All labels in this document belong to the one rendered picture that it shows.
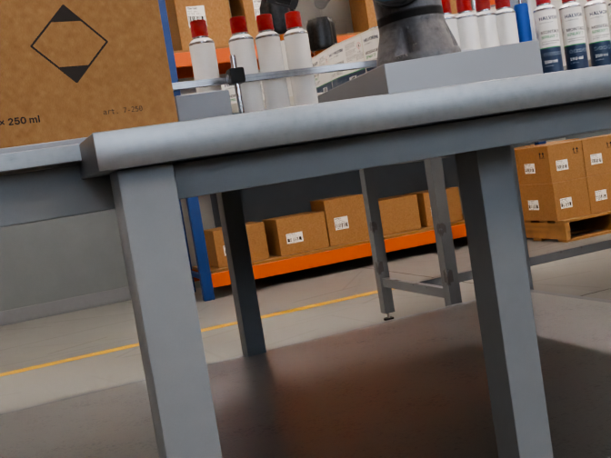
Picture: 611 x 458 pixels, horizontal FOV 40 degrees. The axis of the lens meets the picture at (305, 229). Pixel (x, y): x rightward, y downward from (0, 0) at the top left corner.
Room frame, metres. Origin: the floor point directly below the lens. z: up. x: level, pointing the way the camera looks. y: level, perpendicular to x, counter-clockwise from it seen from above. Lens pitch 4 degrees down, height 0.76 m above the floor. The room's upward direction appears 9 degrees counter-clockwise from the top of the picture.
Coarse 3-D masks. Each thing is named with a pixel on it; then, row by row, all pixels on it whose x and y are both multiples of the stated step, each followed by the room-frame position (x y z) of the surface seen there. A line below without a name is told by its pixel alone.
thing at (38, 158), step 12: (72, 144) 0.97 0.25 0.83; (0, 156) 0.94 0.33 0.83; (12, 156) 0.95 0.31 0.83; (24, 156) 0.95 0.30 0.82; (36, 156) 0.96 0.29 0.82; (48, 156) 0.96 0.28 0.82; (60, 156) 0.97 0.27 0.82; (72, 156) 0.97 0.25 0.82; (0, 168) 0.94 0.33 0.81; (12, 168) 0.95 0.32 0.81; (24, 168) 0.95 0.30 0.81; (36, 168) 0.99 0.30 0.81; (48, 168) 1.04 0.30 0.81
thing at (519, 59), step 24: (504, 48) 1.35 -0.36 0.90; (528, 48) 1.37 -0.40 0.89; (384, 72) 1.28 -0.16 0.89; (408, 72) 1.29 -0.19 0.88; (432, 72) 1.31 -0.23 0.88; (456, 72) 1.32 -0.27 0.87; (480, 72) 1.34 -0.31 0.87; (504, 72) 1.35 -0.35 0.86; (528, 72) 1.37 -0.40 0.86; (336, 96) 1.46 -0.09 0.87; (360, 96) 1.37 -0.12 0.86
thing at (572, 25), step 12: (564, 0) 2.02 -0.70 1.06; (564, 12) 2.02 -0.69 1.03; (576, 12) 2.01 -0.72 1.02; (564, 24) 2.02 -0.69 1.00; (576, 24) 2.01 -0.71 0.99; (564, 36) 2.03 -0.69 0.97; (576, 36) 2.01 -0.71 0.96; (564, 48) 2.04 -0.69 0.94; (576, 48) 2.01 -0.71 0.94; (576, 60) 2.01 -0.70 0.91
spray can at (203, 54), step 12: (192, 24) 1.70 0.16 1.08; (204, 24) 1.70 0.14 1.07; (192, 36) 1.70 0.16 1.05; (204, 36) 1.70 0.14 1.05; (192, 48) 1.69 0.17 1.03; (204, 48) 1.68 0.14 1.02; (192, 60) 1.70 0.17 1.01; (204, 60) 1.68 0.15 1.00; (216, 60) 1.71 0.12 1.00; (204, 72) 1.68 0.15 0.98; (216, 72) 1.70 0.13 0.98
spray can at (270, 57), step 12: (264, 24) 1.74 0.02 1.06; (264, 36) 1.73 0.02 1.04; (276, 36) 1.74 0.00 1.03; (264, 48) 1.74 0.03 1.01; (276, 48) 1.74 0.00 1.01; (264, 60) 1.74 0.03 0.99; (276, 60) 1.74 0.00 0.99; (264, 72) 1.74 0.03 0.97; (264, 84) 1.75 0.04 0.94; (276, 84) 1.73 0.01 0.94; (276, 96) 1.73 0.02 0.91; (288, 96) 1.75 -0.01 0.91
